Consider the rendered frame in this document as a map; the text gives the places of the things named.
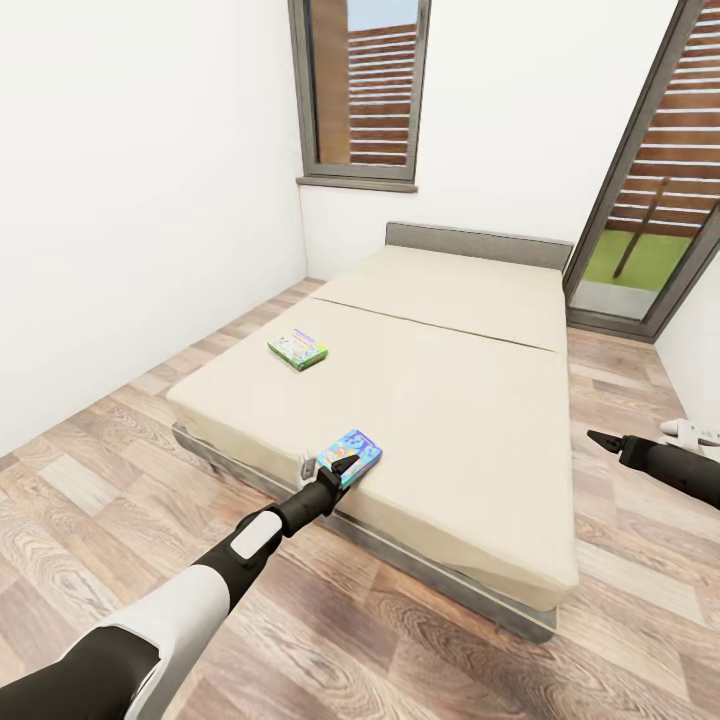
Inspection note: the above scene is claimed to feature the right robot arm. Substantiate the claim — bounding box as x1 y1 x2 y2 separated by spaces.
587 419 720 511

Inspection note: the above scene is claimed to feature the board game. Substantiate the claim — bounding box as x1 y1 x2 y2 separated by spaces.
316 428 383 489
267 328 328 371

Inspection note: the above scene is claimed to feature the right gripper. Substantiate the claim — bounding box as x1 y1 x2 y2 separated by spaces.
587 430 712 498

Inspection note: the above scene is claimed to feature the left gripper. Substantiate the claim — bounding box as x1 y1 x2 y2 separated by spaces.
293 455 359 523

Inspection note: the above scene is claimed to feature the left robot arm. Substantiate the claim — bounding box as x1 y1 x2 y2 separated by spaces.
0 449 359 720

